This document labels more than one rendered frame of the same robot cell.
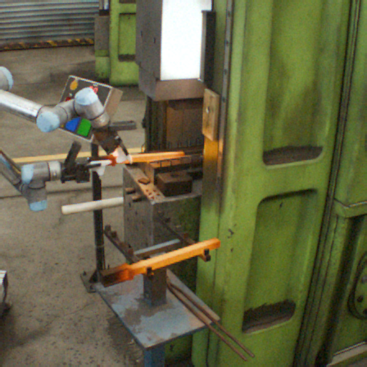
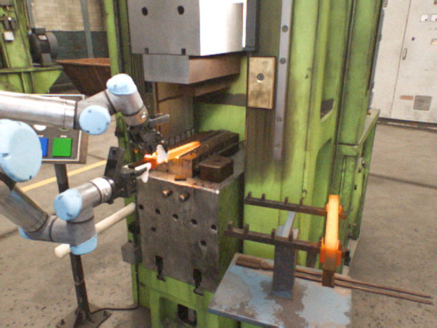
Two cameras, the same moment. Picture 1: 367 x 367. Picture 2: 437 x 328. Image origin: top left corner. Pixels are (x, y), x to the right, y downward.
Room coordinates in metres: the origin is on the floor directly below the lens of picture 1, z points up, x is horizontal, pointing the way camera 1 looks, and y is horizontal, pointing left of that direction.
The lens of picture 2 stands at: (0.88, 0.81, 1.44)
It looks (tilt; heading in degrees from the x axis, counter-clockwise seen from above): 20 degrees down; 324
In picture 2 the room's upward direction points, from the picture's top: 1 degrees counter-clockwise
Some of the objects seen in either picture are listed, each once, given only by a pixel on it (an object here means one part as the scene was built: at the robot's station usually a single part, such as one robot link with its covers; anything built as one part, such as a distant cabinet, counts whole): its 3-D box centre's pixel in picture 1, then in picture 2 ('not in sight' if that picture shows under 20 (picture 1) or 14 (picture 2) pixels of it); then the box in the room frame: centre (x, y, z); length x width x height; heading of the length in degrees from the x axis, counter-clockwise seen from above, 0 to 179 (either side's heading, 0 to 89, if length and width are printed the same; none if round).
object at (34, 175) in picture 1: (35, 174); (77, 201); (1.83, 0.58, 1.00); 0.11 x 0.08 x 0.09; 115
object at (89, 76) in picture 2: not in sight; (106, 80); (8.90, -2.14, 0.42); 1.89 x 1.20 x 0.85; 17
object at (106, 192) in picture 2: (55, 170); (99, 190); (1.86, 0.51, 1.00); 0.08 x 0.05 x 0.08; 25
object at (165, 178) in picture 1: (174, 183); (217, 169); (1.91, 0.03, 0.95); 0.12 x 0.08 x 0.06; 114
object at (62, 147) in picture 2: (85, 128); (63, 147); (2.36, 0.48, 1.01); 0.07 x 0.05 x 0.07; 49
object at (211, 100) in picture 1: (210, 115); (261, 83); (1.81, -0.09, 1.27); 0.09 x 0.02 x 0.17; 24
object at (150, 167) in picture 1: (191, 160); (198, 149); (2.13, -0.03, 0.96); 0.42 x 0.20 x 0.09; 114
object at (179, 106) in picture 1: (205, 98); (206, 83); (2.12, -0.08, 1.24); 0.30 x 0.07 x 0.06; 114
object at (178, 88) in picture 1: (194, 79); (196, 64); (2.13, -0.03, 1.32); 0.42 x 0.20 x 0.10; 114
